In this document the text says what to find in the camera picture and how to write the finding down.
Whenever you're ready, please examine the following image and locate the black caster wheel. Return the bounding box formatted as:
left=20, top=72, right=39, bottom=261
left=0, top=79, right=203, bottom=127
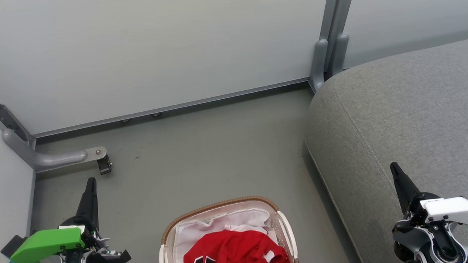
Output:
left=97, top=155, right=113, bottom=175

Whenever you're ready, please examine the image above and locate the red printed garment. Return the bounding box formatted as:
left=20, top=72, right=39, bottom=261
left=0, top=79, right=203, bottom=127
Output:
left=173, top=228, right=290, bottom=263

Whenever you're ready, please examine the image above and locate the grey tubular partition foot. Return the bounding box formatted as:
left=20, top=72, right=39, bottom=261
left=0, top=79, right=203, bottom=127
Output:
left=2, top=125, right=108, bottom=174

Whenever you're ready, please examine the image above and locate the white cloth garment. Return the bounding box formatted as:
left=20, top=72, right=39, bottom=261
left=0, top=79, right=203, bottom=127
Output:
left=172, top=208, right=280, bottom=263

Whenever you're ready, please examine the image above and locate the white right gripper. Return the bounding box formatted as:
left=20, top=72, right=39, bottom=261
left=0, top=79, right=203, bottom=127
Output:
left=389, top=160, right=468, bottom=232

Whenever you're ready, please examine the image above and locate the aluminium partition base rail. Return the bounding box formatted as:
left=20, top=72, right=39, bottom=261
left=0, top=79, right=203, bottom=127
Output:
left=31, top=77, right=313, bottom=140

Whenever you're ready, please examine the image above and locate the white wicker-rimmed laundry basket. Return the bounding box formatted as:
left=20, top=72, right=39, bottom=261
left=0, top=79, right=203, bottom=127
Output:
left=157, top=195, right=299, bottom=263

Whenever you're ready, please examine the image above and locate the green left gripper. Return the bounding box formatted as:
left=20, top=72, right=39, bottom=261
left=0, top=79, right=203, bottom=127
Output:
left=7, top=176, right=132, bottom=263

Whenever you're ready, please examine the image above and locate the dark metal hinge bracket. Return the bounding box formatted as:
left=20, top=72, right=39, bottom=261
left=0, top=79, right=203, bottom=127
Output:
left=0, top=101, right=29, bottom=143

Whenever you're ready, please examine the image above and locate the grey partition corner post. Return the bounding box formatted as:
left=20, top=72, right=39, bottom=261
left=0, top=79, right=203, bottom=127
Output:
left=307, top=0, right=359, bottom=93

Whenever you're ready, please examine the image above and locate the grey fabric sofa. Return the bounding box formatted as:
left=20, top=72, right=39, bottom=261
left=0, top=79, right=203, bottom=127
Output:
left=301, top=37, right=468, bottom=263

